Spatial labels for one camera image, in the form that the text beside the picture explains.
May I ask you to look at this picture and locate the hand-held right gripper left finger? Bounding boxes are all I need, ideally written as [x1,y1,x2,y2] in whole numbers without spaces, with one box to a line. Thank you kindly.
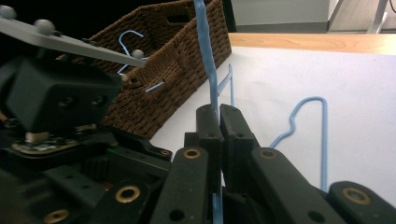
[195,105,224,191]

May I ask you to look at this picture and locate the brown woven basket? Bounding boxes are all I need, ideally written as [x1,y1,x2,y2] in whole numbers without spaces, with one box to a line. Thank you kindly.
[57,0,233,140]

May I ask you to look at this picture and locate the white metal stand leg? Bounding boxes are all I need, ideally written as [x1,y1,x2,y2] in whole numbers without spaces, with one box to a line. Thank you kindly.
[366,0,390,34]

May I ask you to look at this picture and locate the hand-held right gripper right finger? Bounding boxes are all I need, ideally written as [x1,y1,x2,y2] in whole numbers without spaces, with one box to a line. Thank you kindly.
[219,104,262,189]

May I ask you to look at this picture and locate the blue wire clothes hanger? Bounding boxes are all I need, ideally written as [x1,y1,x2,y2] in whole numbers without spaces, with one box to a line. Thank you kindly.
[192,0,235,224]
[117,29,165,93]
[269,96,329,192]

